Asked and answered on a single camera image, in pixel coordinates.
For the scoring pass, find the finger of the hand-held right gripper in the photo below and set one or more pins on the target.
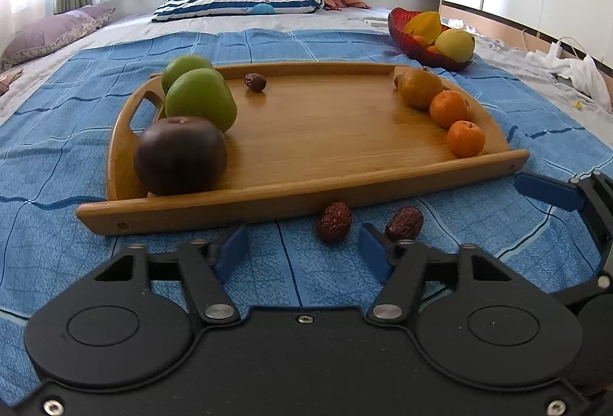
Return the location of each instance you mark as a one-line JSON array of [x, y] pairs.
[[546, 191], [586, 292]]

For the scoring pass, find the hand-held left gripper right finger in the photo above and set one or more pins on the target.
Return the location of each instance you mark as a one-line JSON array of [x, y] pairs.
[[375, 253]]

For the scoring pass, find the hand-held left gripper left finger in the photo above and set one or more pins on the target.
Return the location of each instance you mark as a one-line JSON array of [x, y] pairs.
[[233, 252]]

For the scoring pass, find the red date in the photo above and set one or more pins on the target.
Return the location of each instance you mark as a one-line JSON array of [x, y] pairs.
[[335, 222], [255, 82], [404, 224]]

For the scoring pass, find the mandarin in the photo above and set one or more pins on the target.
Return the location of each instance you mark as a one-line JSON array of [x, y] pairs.
[[465, 139], [448, 108]]

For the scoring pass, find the green apple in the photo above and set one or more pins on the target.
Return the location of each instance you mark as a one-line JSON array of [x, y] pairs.
[[182, 66], [201, 102]]

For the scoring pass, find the orange-brown pear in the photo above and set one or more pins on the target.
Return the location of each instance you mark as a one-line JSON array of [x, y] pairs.
[[419, 88]]

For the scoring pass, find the dark purple apple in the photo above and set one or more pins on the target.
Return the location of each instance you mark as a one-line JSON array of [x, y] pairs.
[[179, 157]]

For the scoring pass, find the white garment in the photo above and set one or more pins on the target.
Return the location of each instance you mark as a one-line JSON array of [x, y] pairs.
[[584, 71]]

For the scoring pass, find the yellow pear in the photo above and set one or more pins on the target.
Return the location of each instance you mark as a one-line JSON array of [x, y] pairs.
[[455, 45]]

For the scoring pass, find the yellow star fruit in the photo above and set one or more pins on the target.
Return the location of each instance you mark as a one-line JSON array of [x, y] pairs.
[[426, 26]]

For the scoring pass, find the blue checked blanket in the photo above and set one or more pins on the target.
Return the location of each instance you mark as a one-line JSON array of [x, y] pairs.
[[62, 119]]

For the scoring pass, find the red glass bowl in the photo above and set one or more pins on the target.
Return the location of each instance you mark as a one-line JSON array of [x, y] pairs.
[[400, 21]]

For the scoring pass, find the blue white striped pillow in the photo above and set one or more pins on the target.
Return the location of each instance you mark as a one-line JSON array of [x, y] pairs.
[[230, 2]]

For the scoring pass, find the brown cloth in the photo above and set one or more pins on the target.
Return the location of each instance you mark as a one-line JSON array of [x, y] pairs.
[[8, 83]]

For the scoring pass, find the purple pillow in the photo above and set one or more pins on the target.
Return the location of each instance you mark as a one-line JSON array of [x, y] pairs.
[[48, 33]]

